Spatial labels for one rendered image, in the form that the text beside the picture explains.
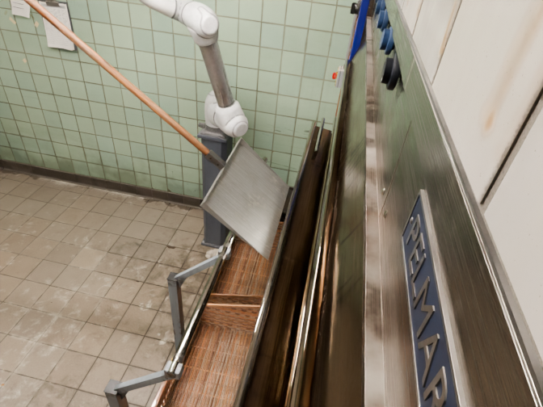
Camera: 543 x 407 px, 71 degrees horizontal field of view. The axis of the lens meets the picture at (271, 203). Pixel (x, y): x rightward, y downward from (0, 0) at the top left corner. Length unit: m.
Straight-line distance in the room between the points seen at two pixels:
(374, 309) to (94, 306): 2.60
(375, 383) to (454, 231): 0.18
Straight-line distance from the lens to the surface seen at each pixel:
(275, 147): 2.99
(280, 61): 2.74
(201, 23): 2.02
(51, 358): 2.75
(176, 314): 1.84
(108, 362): 2.62
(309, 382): 0.53
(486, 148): 0.19
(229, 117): 2.28
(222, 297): 1.85
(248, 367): 0.87
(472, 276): 0.17
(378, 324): 0.38
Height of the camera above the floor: 2.19
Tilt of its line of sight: 37 degrees down
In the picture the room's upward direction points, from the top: 6 degrees clockwise
